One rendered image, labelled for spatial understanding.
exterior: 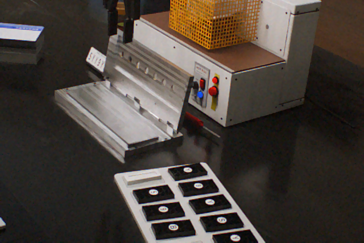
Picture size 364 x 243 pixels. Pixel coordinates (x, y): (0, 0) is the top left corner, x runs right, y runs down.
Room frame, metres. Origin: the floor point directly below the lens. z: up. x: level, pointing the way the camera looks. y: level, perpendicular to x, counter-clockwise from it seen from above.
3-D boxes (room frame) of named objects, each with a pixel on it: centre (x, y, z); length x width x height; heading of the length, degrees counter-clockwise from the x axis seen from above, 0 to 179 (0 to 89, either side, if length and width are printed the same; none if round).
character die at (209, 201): (1.43, -0.09, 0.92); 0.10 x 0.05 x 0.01; 115
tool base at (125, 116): (1.89, 0.20, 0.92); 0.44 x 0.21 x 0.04; 38
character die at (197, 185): (1.51, -0.06, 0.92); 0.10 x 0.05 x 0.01; 111
